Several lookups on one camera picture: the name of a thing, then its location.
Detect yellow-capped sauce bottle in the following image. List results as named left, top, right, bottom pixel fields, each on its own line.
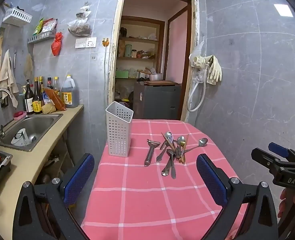
left=53, top=77, right=61, bottom=98

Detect steel sink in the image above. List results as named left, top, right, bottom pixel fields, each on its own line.
left=0, top=114, right=63, bottom=152

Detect clear plastic bag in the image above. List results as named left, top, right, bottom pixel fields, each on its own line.
left=67, top=2, right=91, bottom=37

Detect wooden cutting board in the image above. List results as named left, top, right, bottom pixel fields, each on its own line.
left=144, top=80, right=175, bottom=86

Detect grey cabinet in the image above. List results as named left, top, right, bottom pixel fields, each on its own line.
left=133, top=81, right=182, bottom=120

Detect white hose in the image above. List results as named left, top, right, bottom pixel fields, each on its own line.
left=187, top=62, right=209, bottom=112

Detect red snack packet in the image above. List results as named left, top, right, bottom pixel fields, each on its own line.
left=41, top=18, right=58, bottom=33

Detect pile of spoons and chopsticks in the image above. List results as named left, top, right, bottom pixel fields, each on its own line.
left=162, top=133, right=185, bottom=164

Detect metal pot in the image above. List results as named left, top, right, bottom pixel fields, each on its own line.
left=137, top=67, right=163, bottom=82

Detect orange food packet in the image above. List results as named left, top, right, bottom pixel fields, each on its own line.
left=45, top=87, right=66, bottom=111

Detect person's right hand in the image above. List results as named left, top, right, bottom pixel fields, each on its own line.
left=278, top=187, right=295, bottom=218

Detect pink checked tablecloth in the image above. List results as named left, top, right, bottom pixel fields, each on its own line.
left=80, top=119, right=249, bottom=240

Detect wooden shelf unit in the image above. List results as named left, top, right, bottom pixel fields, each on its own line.
left=115, top=16, right=165, bottom=80

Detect green snack packet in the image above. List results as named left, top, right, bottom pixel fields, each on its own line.
left=33, top=18, right=44, bottom=35

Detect long-handled metal spoon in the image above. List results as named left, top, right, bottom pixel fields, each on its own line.
left=182, top=138, right=208, bottom=154

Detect dark sauce bottle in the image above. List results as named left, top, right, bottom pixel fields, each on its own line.
left=24, top=79, right=35, bottom=115
left=34, top=76, right=45, bottom=114

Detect metal peeler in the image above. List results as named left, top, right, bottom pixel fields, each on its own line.
left=144, top=139, right=161, bottom=167

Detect red plastic bag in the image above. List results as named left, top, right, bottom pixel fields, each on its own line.
left=51, top=32, right=63, bottom=57

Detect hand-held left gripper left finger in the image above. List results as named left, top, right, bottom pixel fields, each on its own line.
left=12, top=153, right=95, bottom=240

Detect white perforated utensil holder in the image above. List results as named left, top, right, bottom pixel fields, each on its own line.
left=105, top=101, right=134, bottom=158

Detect grey wall shelf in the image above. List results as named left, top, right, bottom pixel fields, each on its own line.
left=27, top=29, right=57, bottom=44

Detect beige kitchen counter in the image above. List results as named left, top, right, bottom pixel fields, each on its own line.
left=0, top=104, right=84, bottom=240

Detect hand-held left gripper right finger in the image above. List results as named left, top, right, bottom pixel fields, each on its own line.
left=196, top=154, right=279, bottom=240

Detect large cooking oil jug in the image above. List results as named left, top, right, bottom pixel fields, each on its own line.
left=61, top=74, right=79, bottom=108

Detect cream rubber gloves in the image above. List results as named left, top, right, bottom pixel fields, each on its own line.
left=189, top=54, right=223, bottom=85

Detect white cup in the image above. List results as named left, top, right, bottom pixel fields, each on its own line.
left=11, top=128, right=29, bottom=147

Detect white wall basket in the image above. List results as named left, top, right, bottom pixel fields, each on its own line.
left=2, top=8, right=33, bottom=27

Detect metal fork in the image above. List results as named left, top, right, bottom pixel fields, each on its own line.
left=156, top=135, right=175, bottom=162

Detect yellow food bag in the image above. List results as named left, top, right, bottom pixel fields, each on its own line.
left=42, top=104, right=56, bottom=115

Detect metal table knife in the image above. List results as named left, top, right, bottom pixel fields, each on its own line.
left=170, top=149, right=177, bottom=180

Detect beige hanging towel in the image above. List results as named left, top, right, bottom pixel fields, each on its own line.
left=0, top=50, right=19, bottom=108

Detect wooden door frame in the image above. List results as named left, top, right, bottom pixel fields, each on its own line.
left=107, top=0, right=200, bottom=123

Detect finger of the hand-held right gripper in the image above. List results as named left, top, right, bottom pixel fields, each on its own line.
left=268, top=142, right=295, bottom=163
left=251, top=148, right=295, bottom=173

